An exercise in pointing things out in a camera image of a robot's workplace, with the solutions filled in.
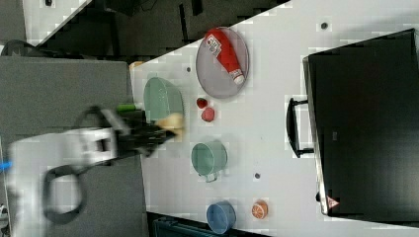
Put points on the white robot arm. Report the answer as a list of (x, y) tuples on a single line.
[(48, 171)]

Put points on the green marker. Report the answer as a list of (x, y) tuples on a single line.
[(126, 108)]

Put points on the orange slice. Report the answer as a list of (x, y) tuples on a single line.
[(260, 209)]

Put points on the light red strawberry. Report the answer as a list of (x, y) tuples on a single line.
[(208, 114)]

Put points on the blue cup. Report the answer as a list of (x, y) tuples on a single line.
[(221, 216)]

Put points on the red ketchup bottle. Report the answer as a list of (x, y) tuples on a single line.
[(221, 48)]

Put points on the green oval colander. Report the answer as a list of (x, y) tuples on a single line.
[(161, 99)]

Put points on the silver black toaster oven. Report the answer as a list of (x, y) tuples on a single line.
[(363, 101)]

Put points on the grey round plate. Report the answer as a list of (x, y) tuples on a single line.
[(213, 78)]

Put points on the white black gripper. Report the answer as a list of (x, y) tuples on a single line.
[(133, 133)]

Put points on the dark red strawberry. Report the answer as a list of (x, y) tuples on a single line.
[(202, 103)]

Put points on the green mug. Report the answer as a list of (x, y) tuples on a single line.
[(208, 159)]

